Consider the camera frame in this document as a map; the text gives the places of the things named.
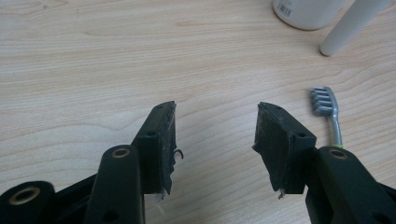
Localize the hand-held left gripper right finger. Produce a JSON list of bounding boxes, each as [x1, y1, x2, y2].
[[252, 101, 318, 196]]

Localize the white plastic bottle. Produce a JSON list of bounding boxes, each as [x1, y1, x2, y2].
[[272, 0, 348, 32]]

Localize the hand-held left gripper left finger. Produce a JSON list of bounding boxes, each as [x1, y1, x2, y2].
[[132, 100, 185, 196]]

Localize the white cylindrical tube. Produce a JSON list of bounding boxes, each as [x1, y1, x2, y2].
[[318, 0, 392, 58]]

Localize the grey toothbrush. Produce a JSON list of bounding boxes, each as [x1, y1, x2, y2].
[[309, 86, 345, 149]]

